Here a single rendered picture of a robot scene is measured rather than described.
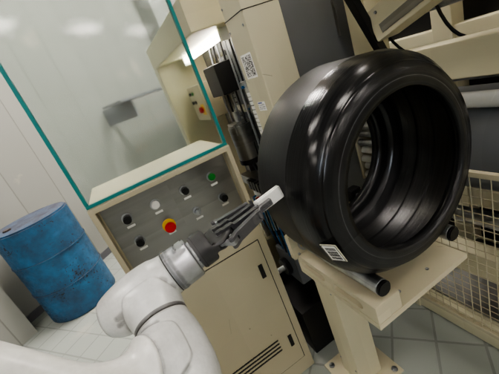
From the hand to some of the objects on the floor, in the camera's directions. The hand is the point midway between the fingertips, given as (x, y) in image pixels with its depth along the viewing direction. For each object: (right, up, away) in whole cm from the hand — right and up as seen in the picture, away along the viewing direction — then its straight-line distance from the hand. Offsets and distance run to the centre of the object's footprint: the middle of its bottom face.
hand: (269, 199), depth 69 cm
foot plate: (+52, -88, +81) cm, 130 cm away
